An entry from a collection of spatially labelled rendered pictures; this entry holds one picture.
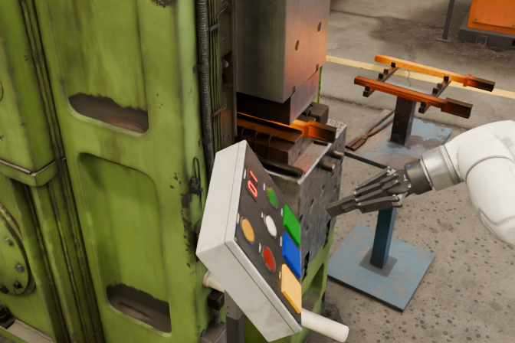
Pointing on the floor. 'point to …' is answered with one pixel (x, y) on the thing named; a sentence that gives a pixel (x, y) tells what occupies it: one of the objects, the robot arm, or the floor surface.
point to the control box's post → (234, 321)
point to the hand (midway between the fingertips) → (342, 206)
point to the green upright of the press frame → (136, 129)
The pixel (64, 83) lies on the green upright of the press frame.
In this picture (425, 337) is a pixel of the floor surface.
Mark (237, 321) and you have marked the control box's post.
